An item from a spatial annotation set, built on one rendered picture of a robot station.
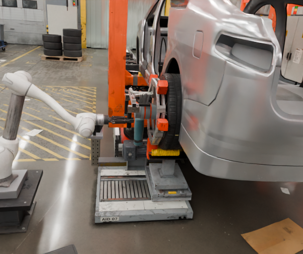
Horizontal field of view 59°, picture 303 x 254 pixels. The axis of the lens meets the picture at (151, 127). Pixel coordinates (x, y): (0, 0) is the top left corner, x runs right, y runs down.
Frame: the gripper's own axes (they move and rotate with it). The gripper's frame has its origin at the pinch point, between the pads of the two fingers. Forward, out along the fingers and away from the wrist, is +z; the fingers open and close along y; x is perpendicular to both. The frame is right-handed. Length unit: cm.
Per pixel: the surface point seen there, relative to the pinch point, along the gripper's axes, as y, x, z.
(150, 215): 23, -76, 19
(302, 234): 49, -81, 144
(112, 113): -59, -15, -12
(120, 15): -60, 77, -7
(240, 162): 83, 7, 53
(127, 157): -39, -55, 3
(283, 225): 36, -81, 135
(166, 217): 23, -79, 33
